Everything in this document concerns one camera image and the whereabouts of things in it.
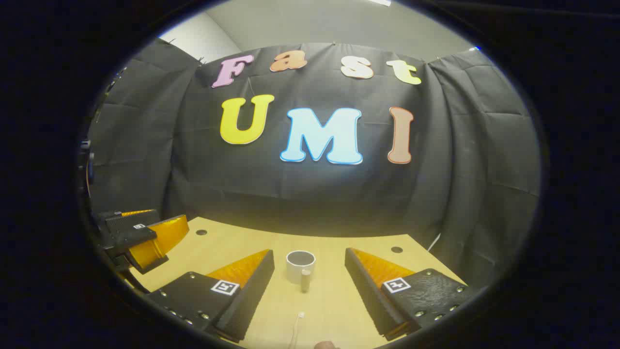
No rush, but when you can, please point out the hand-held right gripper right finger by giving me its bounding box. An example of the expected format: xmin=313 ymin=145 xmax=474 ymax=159
xmin=344 ymin=247 xmax=481 ymax=341

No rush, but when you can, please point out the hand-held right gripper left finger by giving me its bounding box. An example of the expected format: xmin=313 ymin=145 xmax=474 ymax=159
xmin=144 ymin=249 xmax=276 ymax=343

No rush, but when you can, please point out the white cup with wooden handle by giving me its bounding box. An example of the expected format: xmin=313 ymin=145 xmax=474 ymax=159
xmin=286 ymin=250 xmax=316 ymax=293

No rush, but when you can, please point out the beige toothbrush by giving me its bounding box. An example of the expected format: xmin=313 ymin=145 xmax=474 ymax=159
xmin=289 ymin=312 xmax=306 ymax=349

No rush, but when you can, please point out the wooden desktop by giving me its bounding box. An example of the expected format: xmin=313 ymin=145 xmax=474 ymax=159
xmin=130 ymin=217 xmax=468 ymax=349

